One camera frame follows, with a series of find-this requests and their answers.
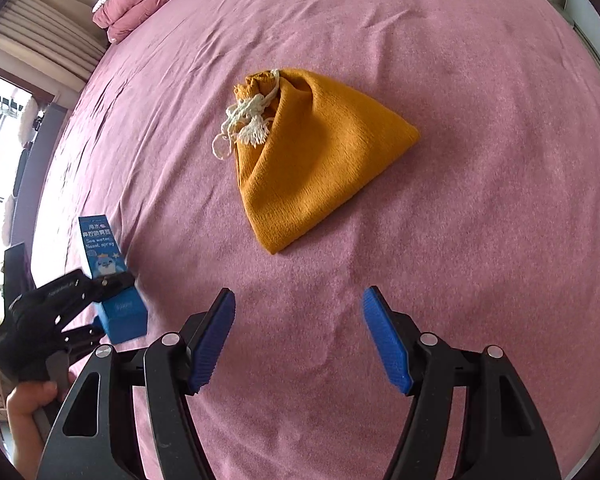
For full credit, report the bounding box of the beige curtain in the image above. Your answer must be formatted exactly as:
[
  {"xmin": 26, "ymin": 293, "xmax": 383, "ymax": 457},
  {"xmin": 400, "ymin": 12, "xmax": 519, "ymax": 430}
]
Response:
[{"xmin": 0, "ymin": 0, "xmax": 109, "ymax": 82}]

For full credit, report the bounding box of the mustard drawstring pouch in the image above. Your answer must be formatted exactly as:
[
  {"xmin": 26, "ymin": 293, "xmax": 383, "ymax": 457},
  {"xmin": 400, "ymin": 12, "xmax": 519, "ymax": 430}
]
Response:
[{"xmin": 212, "ymin": 67, "xmax": 422, "ymax": 256}]

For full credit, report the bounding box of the pink bed sheet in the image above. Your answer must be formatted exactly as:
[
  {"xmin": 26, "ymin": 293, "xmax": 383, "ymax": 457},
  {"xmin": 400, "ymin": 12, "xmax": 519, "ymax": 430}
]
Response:
[{"xmin": 30, "ymin": 0, "xmax": 600, "ymax": 480}]

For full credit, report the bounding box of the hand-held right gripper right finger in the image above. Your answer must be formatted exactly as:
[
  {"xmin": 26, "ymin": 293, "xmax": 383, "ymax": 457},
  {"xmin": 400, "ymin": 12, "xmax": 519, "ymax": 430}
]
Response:
[{"xmin": 362, "ymin": 286, "xmax": 563, "ymax": 480}]

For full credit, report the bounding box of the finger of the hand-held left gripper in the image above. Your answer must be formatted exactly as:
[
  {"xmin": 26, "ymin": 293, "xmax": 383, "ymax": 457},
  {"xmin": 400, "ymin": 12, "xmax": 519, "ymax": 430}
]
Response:
[
  {"xmin": 55, "ymin": 269, "xmax": 136, "ymax": 322},
  {"xmin": 59, "ymin": 324, "xmax": 107, "ymax": 352}
]

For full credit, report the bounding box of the folded pink quilt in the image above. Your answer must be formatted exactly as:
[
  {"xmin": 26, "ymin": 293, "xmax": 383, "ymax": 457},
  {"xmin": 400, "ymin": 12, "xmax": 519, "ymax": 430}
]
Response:
[{"xmin": 92, "ymin": 0, "xmax": 217, "ymax": 44}]

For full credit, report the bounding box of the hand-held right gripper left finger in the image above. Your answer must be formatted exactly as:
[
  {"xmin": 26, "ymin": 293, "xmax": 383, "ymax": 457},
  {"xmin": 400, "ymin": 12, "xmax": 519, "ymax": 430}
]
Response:
[{"xmin": 36, "ymin": 287, "xmax": 237, "ymax": 480}]

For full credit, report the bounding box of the person's left hand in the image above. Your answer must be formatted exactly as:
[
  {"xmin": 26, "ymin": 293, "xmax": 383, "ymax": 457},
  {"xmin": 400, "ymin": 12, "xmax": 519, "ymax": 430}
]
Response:
[{"xmin": 5, "ymin": 381, "xmax": 60, "ymax": 479}]

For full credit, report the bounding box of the blue cardboard box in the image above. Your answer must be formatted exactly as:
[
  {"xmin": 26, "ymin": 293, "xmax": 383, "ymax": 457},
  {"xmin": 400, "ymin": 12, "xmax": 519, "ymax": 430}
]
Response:
[{"xmin": 78, "ymin": 214, "xmax": 149, "ymax": 345}]

